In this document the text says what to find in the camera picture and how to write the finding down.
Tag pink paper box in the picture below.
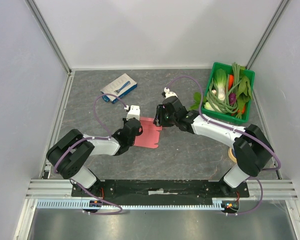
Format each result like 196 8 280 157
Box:
134 117 163 149

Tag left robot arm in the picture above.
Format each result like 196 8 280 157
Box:
46 118 143 197

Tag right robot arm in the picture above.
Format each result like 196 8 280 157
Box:
153 96 273 197

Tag blue razor box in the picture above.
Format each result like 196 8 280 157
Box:
100 73 138 104

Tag toy bok choy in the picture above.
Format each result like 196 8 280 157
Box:
203 69 227 114

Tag toy green beans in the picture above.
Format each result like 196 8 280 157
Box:
205 62 244 115

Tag toy carrot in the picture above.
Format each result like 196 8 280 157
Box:
228 74 234 90

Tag green plastic bin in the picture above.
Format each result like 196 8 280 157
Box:
202 62 255 125

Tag masking tape roll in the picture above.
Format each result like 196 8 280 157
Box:
228 148 237 163

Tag toy spinach leaf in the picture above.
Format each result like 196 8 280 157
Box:
235 75 252 111

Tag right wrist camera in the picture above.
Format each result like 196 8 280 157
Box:
161 87 178 99

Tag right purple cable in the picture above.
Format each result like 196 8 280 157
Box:
164 76 283 216

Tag purple cable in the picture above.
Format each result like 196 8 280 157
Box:
53 93 131 216
164 76 283 216

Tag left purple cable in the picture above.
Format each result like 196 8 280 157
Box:
53 93 131 216

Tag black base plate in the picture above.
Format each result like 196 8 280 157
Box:
71 178 251 206

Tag slotted cable duct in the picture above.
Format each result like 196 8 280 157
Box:
36 199 234 211

